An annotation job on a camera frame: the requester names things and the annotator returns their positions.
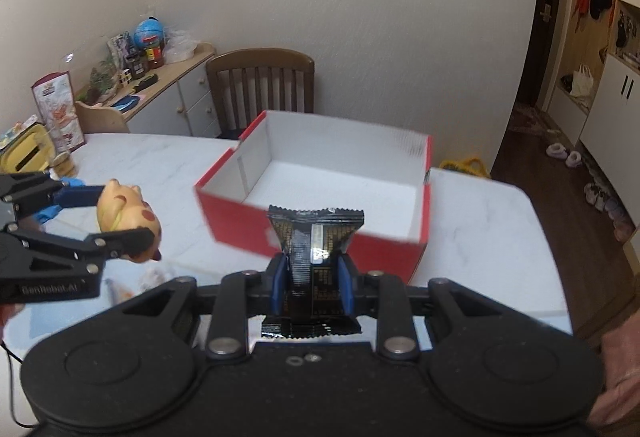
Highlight black snack packet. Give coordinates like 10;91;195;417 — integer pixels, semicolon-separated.
262;205;364;339

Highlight yellow cat figurine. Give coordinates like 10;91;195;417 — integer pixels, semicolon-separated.
96;179;162;264

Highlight red cardboard shoe box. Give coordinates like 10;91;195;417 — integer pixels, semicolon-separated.
195;111;432;282

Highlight right hand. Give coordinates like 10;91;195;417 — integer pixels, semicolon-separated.
588;313;639;427

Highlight yellow container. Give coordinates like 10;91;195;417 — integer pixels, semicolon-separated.
1;123;55;174

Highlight red white paper bag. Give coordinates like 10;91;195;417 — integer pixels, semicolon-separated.
32;72;85;152

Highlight light wooden chair back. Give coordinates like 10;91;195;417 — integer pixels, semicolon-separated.
75;101;130;134

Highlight yellow bag on floor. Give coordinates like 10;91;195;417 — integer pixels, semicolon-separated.
438;157;491;179

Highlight white sideboard cabinet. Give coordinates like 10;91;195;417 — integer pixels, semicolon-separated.
93;42;220;138

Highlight red sauce jar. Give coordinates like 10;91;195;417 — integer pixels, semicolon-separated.
144;45;165;70

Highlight blue globe toy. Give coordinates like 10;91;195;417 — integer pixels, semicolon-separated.
132;16;164;49

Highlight dark wooden chair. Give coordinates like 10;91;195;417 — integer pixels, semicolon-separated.
205;48;316;140

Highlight white slippers pair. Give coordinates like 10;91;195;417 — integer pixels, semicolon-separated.
546;142;582;168

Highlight white tote bag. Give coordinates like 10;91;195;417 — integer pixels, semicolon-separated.
570;64;593;98

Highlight white wardrobe cabinets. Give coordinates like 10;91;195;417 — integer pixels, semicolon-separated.
544;0;639;218

